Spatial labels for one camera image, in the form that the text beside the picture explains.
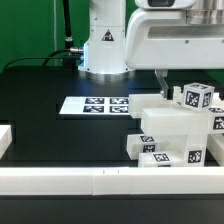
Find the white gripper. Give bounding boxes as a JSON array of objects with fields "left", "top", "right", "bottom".
[{"left": 125, "top": 0, "right": 224, "bottom": 98}]

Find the white chair back frame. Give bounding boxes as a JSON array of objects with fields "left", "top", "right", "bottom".
[{"left": 128, "top": 86, "right": 224, "bottom": 136}]

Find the white marker cube front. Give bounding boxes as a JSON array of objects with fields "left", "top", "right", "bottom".
[{"left": 181, "top": 83, "right": 215, "bottom": 111}]

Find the white chair seat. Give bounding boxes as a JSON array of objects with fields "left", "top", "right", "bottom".
[{"left": 168, "top": 134, "right": 208, "bottom": 167}]

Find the white marker base plate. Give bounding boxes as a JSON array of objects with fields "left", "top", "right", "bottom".
[{"left": 60, "top": 96, "right": 129, "bottom": 115}]

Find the white right wall rail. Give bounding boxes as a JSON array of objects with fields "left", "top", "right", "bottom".
[{"left": 207, "top": 134, "right": 224, "bottom": 167}]

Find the black cable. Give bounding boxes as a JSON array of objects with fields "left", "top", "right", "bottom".
[{"left": 1, "top": 47, "right": 84, "bottom": 73}]

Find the white front wall rail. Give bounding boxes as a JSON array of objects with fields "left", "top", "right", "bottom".
[{"left": 0, "top": 167, "right": 224, "bottom": 195}]

